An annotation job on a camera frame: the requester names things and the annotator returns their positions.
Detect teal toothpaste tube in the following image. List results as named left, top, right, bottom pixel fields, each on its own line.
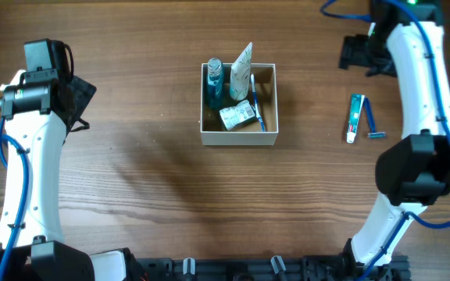
left=346, top=94, right=365, bottom=144

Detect blue disposable razor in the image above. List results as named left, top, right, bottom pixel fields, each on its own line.
left=363, top=98, right=386, bottom=139

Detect blue white toothbrush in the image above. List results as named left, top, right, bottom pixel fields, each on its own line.
left=250, top=74, right=266, bottom=132

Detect white lotion tube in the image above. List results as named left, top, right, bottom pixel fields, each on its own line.
left=229, top=42, right=253, bottom=101

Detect green Dettol soap bar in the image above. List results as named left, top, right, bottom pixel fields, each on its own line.
left=219, top=100, right=257, bottom=131

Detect blue mouthwash bottle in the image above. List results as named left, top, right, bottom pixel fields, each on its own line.
left=206, top=58, right=223, bottom=111

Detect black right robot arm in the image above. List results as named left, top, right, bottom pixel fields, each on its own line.
left=340, top=1, right=450, bottom=278

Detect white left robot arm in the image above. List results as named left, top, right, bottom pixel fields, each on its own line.
left=0, top=39, right=140, bottom=280

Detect white cardboard box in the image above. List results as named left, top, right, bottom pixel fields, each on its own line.
left=200, top=63, right=279, bottom=146

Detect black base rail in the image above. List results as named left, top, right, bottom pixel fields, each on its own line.
left=127, top=255, right=412, bottom=281

